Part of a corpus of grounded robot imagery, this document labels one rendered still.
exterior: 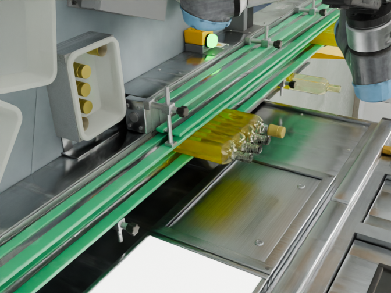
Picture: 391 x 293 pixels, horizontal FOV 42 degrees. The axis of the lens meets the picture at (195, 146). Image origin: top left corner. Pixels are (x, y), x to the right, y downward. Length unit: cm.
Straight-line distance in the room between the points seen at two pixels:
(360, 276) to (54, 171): 77
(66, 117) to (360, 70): 69
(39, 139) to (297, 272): 68
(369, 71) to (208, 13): 46
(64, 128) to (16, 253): 35
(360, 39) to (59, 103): 71
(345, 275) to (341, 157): 55
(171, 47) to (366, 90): 86
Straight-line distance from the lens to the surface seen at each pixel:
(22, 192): 121
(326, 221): 136
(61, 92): 122
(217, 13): 121
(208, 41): 166
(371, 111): 776
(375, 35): 85
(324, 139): 181
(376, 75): 89
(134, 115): 135
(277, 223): 133
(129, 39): 146
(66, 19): 127
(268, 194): 144
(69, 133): 126
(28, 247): 107
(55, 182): 121
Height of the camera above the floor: 164
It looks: 28 degrees down
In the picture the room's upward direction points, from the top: 105 degrees clockwise
